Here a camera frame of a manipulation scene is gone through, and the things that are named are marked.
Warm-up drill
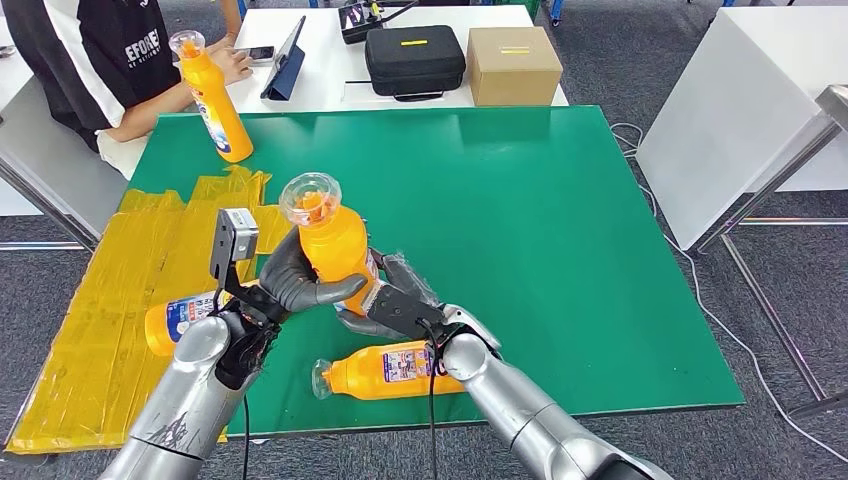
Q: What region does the grey desk with metal legs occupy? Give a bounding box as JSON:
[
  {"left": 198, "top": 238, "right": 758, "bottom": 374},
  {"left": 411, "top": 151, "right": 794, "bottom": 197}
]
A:
[{"left": 0, "top": 19, "right": 144, "bottom": 254}]

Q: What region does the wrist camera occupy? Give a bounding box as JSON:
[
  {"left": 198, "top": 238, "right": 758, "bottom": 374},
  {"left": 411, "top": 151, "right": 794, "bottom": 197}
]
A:
[
  {"left": 362, "top": 281, "right": 447, "bottom": 340},
  {"left": 209, "top": 207, "right": 261, "bottom": 307}
]

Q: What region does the black carry case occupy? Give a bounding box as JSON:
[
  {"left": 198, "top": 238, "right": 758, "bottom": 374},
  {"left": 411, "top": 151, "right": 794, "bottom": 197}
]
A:
[{"left": 364, "top": 25, "right": 468, "bottom": 104}]

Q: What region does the tablet with navy case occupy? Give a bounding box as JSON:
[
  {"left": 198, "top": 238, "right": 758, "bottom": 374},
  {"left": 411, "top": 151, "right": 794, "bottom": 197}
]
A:
[{"left": 260, "top": 15, "right": 308, "bottom": 103}]

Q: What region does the white floor cable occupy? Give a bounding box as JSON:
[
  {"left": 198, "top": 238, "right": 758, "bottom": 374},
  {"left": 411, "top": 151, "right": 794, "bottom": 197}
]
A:
[{"left": 609, "top": 122, "right": 848, "bottom": 465}]

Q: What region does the brown cardboard box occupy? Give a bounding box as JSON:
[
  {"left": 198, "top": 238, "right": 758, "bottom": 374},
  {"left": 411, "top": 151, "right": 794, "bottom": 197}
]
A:
[{"left": 466, "top": 26, "right": 565, "bottom": 109}]

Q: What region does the person's right hand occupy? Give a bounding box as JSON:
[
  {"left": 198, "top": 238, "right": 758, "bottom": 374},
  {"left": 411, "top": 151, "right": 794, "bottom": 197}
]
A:
[{"left": 208, "top": 40, "right": 256, "bottom": 86}]

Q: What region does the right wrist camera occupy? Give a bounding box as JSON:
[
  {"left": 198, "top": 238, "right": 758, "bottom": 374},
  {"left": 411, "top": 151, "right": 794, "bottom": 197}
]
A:
[{"left": 362, "top": 281, "right": 447, "bottom": 340}]

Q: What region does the yellow taped plastic mat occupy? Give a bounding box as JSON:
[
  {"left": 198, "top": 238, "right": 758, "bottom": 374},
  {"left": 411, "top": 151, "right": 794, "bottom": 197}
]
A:
[{"left": 5, "top": 165, "right": 294, "bottom": 457}]

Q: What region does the black remote controller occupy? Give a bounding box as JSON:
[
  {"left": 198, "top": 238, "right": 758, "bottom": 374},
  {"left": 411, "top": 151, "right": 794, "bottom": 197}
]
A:
[{"left": 337, "top": 0, "right": 422, "bottom": 46}]

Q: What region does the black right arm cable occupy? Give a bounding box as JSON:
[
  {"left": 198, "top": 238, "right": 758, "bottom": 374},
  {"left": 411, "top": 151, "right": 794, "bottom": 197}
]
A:
[{"left": 415, "top": 319, "right": 443, "bottom": 480}]

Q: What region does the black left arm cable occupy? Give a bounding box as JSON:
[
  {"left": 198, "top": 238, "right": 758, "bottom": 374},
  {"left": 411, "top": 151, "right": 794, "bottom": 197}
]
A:
[{"left": 241, "top": 394, "right": 252, "bottom": 480}]

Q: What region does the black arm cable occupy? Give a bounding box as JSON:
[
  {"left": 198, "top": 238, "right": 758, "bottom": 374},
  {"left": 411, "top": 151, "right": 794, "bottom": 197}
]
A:
[
  {"left": 415, "top": 319, "right": 443, "bottom": 480},
  {"left": 241, "top": 394, "right": 252, "bottom": 480}
]

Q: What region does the person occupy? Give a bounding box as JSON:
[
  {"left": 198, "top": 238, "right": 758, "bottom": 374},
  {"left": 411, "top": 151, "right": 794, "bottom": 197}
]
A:
[{"left": 0, "top": 0, "right": 256, "bottom": 181}]

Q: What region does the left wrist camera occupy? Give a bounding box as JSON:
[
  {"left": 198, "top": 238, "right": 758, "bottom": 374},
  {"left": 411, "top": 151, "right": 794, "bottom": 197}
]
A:
[{"left": 209, "top": 207, "right": 261, "bottom": 307}]

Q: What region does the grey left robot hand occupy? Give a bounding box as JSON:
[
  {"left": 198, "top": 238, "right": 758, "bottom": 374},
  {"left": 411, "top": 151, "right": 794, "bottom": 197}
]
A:
[{"left": 256, "top": 225, "right": 370, "bottom": 318}]

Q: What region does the silver metal table frame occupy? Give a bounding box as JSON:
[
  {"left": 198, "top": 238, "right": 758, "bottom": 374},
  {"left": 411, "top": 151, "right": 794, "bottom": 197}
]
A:
[{"left": 688, "top": 84, "right": 848, "bottom": 420}]

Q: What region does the white side table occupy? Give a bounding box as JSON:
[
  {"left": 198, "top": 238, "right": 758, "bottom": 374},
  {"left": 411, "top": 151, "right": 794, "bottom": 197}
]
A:
[{"left": 635, "top": 5, "right": 848, "bottom": 252}]

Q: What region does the orange detergent bottle clear cap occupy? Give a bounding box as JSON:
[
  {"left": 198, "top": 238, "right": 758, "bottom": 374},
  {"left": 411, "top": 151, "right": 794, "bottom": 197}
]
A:
[
  {"left": 278, "top": 172, "right": 381, "bottom": 318},
  {"left": 168, "top": 29, "right": 255, "bottom": 165},
  {"left": 143, "top": 280, "right": 261, "bottom": 359},
  {"left": 311, "top": 339, "right": 468, "bottom": 403}
]

